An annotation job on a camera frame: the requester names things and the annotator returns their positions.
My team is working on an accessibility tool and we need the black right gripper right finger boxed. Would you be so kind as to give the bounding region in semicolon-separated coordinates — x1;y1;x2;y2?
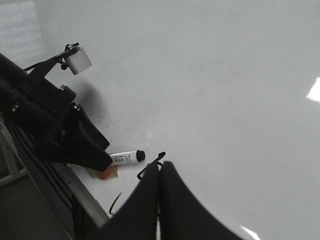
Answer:
159;161;241;240

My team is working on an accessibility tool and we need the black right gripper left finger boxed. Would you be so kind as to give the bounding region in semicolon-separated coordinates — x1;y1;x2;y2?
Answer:
88;163;160;240

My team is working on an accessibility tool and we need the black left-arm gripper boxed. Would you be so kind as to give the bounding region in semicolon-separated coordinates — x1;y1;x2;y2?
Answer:
0;75;112;172

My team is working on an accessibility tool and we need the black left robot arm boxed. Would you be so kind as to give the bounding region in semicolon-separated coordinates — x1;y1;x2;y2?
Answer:
0;55;112;172

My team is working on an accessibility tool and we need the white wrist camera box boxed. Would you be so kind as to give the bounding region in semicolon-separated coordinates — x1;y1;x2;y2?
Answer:
65;46;92;75

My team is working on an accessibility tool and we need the white whiteboard with aluminium frame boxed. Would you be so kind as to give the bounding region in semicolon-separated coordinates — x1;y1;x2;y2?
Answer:
0;0;320;240

